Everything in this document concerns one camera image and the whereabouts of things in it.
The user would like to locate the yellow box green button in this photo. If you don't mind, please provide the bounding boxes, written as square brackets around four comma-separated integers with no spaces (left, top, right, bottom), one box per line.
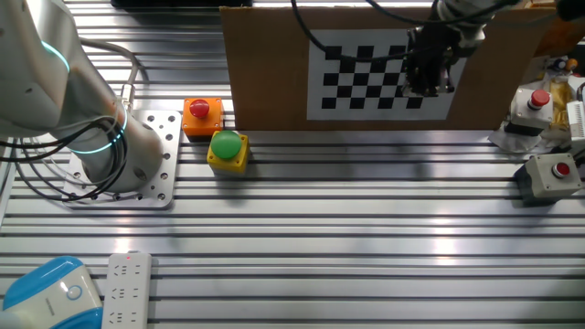
[206,130,250,175]

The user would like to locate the brown cardboard box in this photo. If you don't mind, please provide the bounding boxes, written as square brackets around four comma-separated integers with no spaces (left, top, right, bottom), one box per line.
[525,0,585,58]

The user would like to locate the yellow plastic bag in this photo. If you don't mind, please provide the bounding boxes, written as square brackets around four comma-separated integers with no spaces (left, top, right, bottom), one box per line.
[547,74,576,130]

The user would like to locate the grey braided hose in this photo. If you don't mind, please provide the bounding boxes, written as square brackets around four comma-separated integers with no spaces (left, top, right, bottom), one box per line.
[78,37,141,111]

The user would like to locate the small coloured balls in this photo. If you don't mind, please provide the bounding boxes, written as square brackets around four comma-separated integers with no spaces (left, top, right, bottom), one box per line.
[553,57,580,73]

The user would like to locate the black base cable bundle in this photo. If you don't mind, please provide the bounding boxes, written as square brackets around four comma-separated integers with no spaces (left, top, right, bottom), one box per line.
[0,113,131,203]

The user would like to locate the checkerboard calibration paper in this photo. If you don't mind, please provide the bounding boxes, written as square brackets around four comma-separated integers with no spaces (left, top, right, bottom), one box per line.
[306,28,477,122]

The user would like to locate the white power strip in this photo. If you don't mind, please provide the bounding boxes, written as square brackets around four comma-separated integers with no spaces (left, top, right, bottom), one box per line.
[101,250,153,329]

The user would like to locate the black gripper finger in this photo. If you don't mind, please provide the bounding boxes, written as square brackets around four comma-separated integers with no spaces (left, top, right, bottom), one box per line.
[428,66,457,98]
[401,68,429,98]

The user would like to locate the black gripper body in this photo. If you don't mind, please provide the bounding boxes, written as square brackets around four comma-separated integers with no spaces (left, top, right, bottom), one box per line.
[404,21,467,92]

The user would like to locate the orange box red button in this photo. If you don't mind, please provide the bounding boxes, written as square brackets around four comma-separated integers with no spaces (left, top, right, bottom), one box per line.
[182,97,226,140]

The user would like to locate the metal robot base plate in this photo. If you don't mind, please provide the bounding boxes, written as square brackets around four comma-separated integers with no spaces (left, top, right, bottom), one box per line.
[62,109,183,210]

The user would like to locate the brown cardboard board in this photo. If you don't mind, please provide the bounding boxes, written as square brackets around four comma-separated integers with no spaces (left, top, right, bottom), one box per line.
[218,5,557,132]

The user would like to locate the blue and white device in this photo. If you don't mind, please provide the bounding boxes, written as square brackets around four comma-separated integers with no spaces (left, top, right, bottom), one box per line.
[0,255,104,329]

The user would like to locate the grey box flat red button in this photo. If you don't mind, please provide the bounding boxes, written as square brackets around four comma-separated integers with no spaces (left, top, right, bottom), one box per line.
[514,153,584,203]

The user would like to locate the grey box tall red button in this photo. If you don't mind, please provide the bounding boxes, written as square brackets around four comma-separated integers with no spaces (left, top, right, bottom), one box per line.
[504,88,555,137]

